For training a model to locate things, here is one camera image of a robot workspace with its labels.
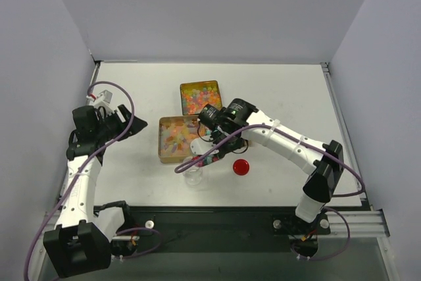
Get aluminium frame rail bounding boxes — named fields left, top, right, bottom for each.
left=47, top=206, right=389, bottom=240

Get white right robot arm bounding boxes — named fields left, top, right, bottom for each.
left=191, top=98, right=343, bottom=234

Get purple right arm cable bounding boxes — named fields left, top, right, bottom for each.
left=174, top=124, right=367, bottom=261

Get shiny metal scoop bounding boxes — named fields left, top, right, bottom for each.
left=194, top=151, right=220, bottom=168

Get clear glass jar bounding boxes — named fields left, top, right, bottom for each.
left=183, top=164, right=203, bottom=186

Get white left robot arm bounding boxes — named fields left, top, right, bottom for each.
left=43, top=101, right=147, bottom=278

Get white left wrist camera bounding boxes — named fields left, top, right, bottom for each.
left=95, top=90, right=112, bottom=103

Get gold tin popsicle candies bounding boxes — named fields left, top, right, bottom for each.
left=158, top=115, right=211, bottom=164

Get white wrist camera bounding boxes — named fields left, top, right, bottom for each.
left=190, top=136, right=214, bottom=156
left=95, top=90, right=112, bottom=103

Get red jar lid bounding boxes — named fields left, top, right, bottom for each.
left=232, top=159, right=250, bottom=176

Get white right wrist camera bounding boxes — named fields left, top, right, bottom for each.
left=190, top=136, right=214, bottom=156

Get gold tin neon star candies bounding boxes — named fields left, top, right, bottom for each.
left=180, top=80, right=222, bottom=115

